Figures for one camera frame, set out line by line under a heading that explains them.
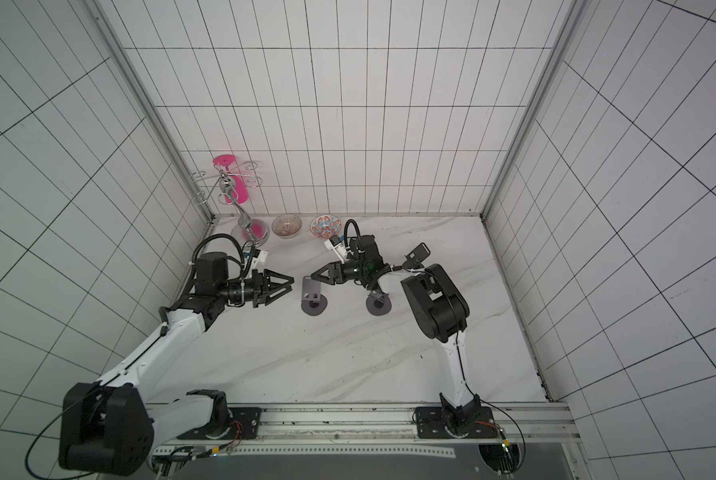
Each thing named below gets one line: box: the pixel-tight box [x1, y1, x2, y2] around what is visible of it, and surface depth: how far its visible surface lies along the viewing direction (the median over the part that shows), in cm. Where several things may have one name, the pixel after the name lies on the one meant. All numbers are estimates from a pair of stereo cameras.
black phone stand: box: [402, 242, 431, 269], surface depth 100 cm
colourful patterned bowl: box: [310, 215, 343, 240], surface depth 116 cm
